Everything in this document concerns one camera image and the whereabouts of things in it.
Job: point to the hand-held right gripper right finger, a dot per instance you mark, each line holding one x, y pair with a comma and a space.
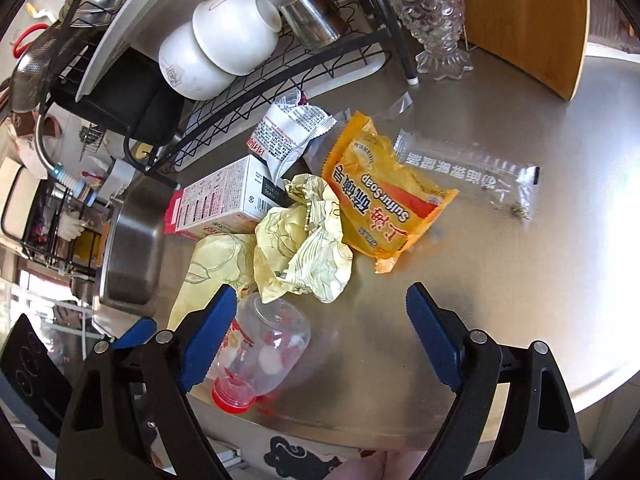
432, 335

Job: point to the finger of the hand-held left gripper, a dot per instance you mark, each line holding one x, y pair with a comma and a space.
134, 332

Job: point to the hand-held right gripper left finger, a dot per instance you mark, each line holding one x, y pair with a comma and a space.
212, 335

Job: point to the clear bottle with red cap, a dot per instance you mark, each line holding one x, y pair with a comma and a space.
270, 345

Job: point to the yellow bag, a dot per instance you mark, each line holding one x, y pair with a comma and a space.
215, 265

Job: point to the yellow wrapper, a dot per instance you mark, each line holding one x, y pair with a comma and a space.
300, 245

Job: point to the pink white medicine box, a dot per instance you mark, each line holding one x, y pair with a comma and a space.
220, 200

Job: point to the orange soap wrapper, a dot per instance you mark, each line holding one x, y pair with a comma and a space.
385, 200

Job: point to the white printed snack wrapper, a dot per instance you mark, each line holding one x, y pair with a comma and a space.
287, 132

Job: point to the stainless steel pan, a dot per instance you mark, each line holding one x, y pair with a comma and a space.
135, 250

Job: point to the black white printed cloth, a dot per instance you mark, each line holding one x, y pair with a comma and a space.
295, 457

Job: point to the long clear plastic wrapper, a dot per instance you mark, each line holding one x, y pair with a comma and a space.
465, 170

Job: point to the steel faucet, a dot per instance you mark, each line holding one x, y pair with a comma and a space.
42, 145

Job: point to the small clear plastic scrap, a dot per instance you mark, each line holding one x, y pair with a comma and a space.
400, 105

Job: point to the black pan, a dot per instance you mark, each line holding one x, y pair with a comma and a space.
130, 95

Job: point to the white bowl with emblem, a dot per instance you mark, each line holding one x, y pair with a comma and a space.
190, 65

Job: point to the steel mesh colander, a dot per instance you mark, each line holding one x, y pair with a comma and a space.
35, 70

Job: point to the white drip tray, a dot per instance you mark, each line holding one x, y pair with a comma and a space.
115, 35

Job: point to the large white bowl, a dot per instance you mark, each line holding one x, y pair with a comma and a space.
235, 30

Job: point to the fish-shaped glass vase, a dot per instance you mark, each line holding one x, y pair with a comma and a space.
435, 15

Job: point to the wooden cutting board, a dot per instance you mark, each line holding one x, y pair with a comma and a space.
525, 20

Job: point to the stainless steel cup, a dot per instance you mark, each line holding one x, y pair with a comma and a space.
315, 15

